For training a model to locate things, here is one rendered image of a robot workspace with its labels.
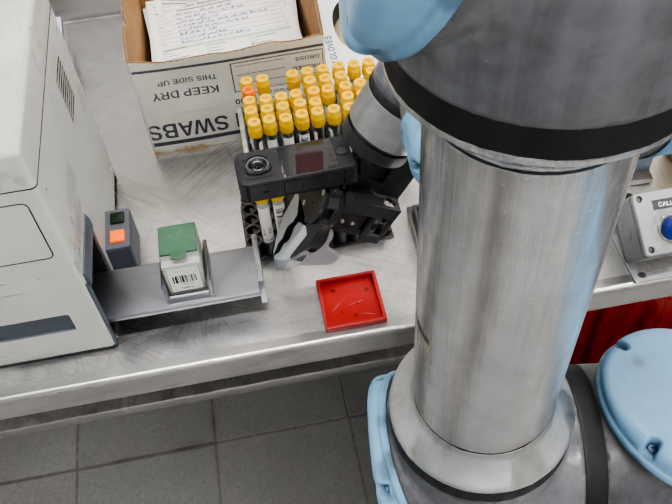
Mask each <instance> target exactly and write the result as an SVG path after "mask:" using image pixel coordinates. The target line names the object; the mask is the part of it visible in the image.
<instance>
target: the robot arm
mask: <svg viewBox="0 0 672 504"><path fill-rule="evenodd" d="M339 17H340V27H341V33H342V36H343V39H344V42H345V44H346V45H347V46H348V47H349V48H350V49H351V50H352V51H353V52H355V53H357V54H361V55H371V56H373V57H374V58H375V59H377V60H379V61H378V63H377V64H376V66H375V67H374V69H373V71H372V73H371V74H370V76H369V78H368V79H367V81H366V83H365V84H364V86H363V87H362V89H361V91H360V92H359V94H358V95H357V97H356V99H355V100H354V102H353V103H352V105H351V107H350V110H349V113H348V115H347V116H346V118H345V119H344V121H343V123H342V132H343V135H340V136H334V137H329V138H323V139H318V140H312V141H307V142H301V143H296V144H290V145H285V146H279V147H274V148H268V149H263V150H257V151H251V152H246V153H240V154H237V156H236V157H235V161H234V166H235V172H236V177H237V182H238V186H239V191H240V195H241V197H242V199H243V200H244V201H245V202H247V203H251V202H256V201H261V200H267V199H272V198H277V197H283V196H288V195H289V197H288V199H287V202H286V205H285V208H284V210H283V213H282V215H283V217H282V219H281V222H280V225H279V228H278V232H277V237H276V241H275V245H274V250H273V254H274V261H275V267H276V270H284V271H286V270H290V269H292V268H295V267H296V266H297V265H329V264H332V263H334V262H335V261H336V260H337V259H338V257H339V254H338V252H336V251H335V250H334V249H332V248H331V247H330V246H329V243H330V241H331V240H332V238H333V236H334V234H333V229H335V230H340V231H341V233H346V234H351V235H356V236H358V235H359V237H358V238H357V239H358V241H363V242H368V243H373V244H377V243H378V242H379V240H380V239H381V238H382V237H383V235H384V234H385V233H386V231H387V230H388V229H389V227H390V226H391V225H392V223H393V222H394V221H395V220H396V218H397V217H398V216H399V214H400V213H401V209H400V205H399V202H398V199H399V197H400V196H401V194H402V193H403V192H404V190H405V189H406V188H407V186H408V185H409V184H410V182H411V181H412V180H413V178H415V180H416V181H417V182H418V183H419V208H418V241H417V275H416V308H415V341H414V347H413V348H412V349H411V350H410V351H409V353H408V354H407V355H406V356H405V357H404V359H403V360H402V361H401V363H400V364H399V366H398V368H397V370H396V371H392V372H390V373H388V374H387V375H380V376H377V377H376V378H374V379H373V380H372V382H371V384H370V387H369V390H368V400H367V416H368V434H369V446H370V455H371V464H372V472H373V478H374V481H375V484H376V495H377V501H378V504H672V329H663V328H655V329H645V330H640V331H636V332H633V333H630V334H628V335H626V336H624V337H623V338H621V339H620V340H618V341H617V343H616V344H615V345H613V346H612V347H610V348H609V349H608V350H607V351H606V352H605V353H604V354H603V356H602V357H601V359H600V361H599V363H589V364H571V365H569V363H570V360H571V357H572V354H573V351H574V348H575V345H576V342H577V339H578V336H579V333H580V330H581V327H582V324H583V321H584V318H585V315H586V312H587V309H588V306H589V303H590V301H591V298H592V295H593V292H594V289H595V286H596V283H597V280H598V277H599V274H600V271H601V268H602V265H603V262H604V259H605V256H606V253H607V250H608V247H609V244H610V241H611V239H612V236H613V233H614V230H615V227H616V224H617V221H618V218H619V215H620V212H621V209H622V206H623V203H624V200H625V197H626V194H627V191H628V188H629V185H630V182H631V179H632V177H633V174H634V171H635V168H636V165H637V162H638V160H643V159H652V158H655V157H657V156H660V155H670V154H672V0H339ZM385 201H389V204H390V203H391V204H392V205H393V206H394V207H390V206H386V205H383V204H384V203H385ZM378 217H379V218H383V219H388V220H389V221H388V223H387V224H386V225H385V227H384V228H383V229H382V230H381V232H380V233H379V234H378V235H377V234H372V233H367V232H368V230H375V229H376V228H377V226H378V225H379V224H378V222H377V218H378Z"/></svg>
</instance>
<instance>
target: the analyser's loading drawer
mask: <svg viewBox="0 0 672 504"><path fill-rule="evenodd" d="M251 239H252V246H250V247H244V248H238V249H232V250H226V251H221V252H215V253H209V251H208V247H207V240H206V239H204V240H203V241H202V245H203V255H204V265H205V275H206V283H207V286H208V290H203V291H198V292H192V293H186V294H181V295H175V296H171V294H170V291H169V288H168V286H167V283H166V280H165V277H164V275H163V272H162V269H161V261H160V259H159V261H160V262H157V263H151V264H145V265H140V266H134V267H128V268H122V269H116V270H111V271H105V272H99V273H93V274H92V285H91V287H92V289H93V291H94V293H95V295H96V297H97V299H98V301H99V303H100V305H101V307H102V309H103V311H104V313H105V315H106V317H107V319H108V321H109V323H110V322H116V321H121V320H127V319H133V318H138V317H144V316H150V315H155V314H161V313H166V312H172V311H178V310H183V309H189V308H195V307H200V306H206V305H211V304H217V303H223V302H228V301H234V300H240V299H245V298H251V297H256V296H261V298H262V303H264V302H268V300H267V293H266V287H265V281H264V275H263V268H262V262H261V256H260V251H259V246H258V241H257V236H256V234H251Z"/></svg>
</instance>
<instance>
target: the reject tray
mask: <svg viewBox="0 0 672 504"><path fill-rule="evenodd" d="M316 286H317V291H318V296H319V300H320V305H321V310H322V315H323V319H324V324H325V329H326V333H331V332H336V331H342V330H347V329H352V328H358V327H363V326H369V325H374V324H380V323H385V322H387V315H386V312H385V308H384V304H383V301H382V297H381V293H380V289H379V286H378V282H377V278H376V275H375V271H374V270H371V271H365V272H360V273H354V274H348V275H343V276H337V277H331V278H326V279H320V280H316Z"/></svg>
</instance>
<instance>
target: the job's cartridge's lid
mask: <svg viewBox="0 0 672 504"><path fill-rule="evenodd" d="M157 232H158V250H159V257H165V256H170V260H176V259H182V258H186V253H188V252H194V251H197V241H196V230H195V222H188V223H182V224H176V225H170V226H164V227H158V228H157Z"/></svg>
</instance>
